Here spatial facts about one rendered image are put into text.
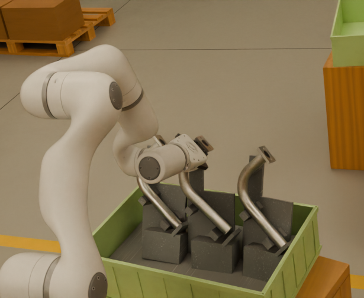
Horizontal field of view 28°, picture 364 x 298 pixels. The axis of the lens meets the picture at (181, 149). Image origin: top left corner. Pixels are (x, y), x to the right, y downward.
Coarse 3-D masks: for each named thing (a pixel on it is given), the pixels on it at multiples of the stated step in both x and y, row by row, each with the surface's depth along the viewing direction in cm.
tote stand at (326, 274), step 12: (324, 264) 223; (336, 264) 222; (348, 264) 221; (312, 276) 219; (324, 276) 218; (336, 276) 217; (348, 276) 222; (312, 288) 214; (324, 288) 214; (336, 288) 216; (348, 288) 224
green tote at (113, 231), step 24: (120, 216) 238; (312, 216) 216; (96, 240) 228; (120, 240) 240; (312, 240) 220; (120, 264) 211; (288, 264) 204; (312, 264) 221; (120, 288) 218; (144, 288) 212; (168, 288) 207; (192, 288) 202; (216, 288) 197; (240, 288) 194; (264, 288) 192; (288, 288) 206
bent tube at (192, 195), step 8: (200, 136) 216; (200, 144) 213; (208, 144) 216; (184, 176) 218; (184, 184) 218; (184, 192) 219; (192, 192) 218; (192, 200) 218; (200, 200) 218; (200, 208) 217; (208, 208) 217; (208, 216) 217; (216, 216) 216; (216, 224) 216; (224, 224) 215; (224, 232) 215
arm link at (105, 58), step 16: (96, 48) 162; (112, 48) 164; (48, 64) 158; (64, 64) 159; (80, 64) 159; (96, 64) 160; (112, 64) 162; (128, 64) 167; (32, 80) 154; (48, 80) 152; (128, 80) 167; (32, 96) 153; (128, 96) 169; (32, 112) 155; (48, 112) 153
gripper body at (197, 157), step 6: (180, 138) 205; (186, 138) 208; (186, 144) 205; (192, 144) 207; (192, 150) 205; (198, 150) 207; (192, 156) 202; (198, 156) 205; (204, 156) 207; (192, 162) 201; (198, 162) 203; (204, 162) 207; (192, 168) 205
